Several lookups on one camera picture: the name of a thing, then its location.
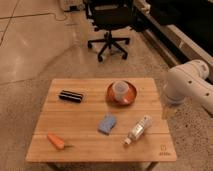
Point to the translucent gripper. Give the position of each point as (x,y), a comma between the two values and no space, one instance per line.
(169,108)

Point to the clear plastic bottle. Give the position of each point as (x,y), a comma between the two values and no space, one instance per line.
(138,129)

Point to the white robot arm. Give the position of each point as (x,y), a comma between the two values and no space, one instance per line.
(188,80)

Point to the orange plate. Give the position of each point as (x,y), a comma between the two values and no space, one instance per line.
(129,98)

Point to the clear plastic cup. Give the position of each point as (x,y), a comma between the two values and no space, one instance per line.
(120,89)

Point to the blue sponge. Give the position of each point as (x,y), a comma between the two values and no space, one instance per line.
(107,123)

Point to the long dark workbench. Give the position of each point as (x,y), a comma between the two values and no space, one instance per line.
(187,23)

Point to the wooden table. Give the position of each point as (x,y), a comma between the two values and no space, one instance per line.
(81,122)

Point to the black striped eraser block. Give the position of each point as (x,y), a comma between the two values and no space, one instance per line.
(70,96)

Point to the black office chair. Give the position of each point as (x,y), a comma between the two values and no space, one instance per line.
(109,15)

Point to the orange toy carrot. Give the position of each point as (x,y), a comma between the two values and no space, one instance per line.
(59,143)

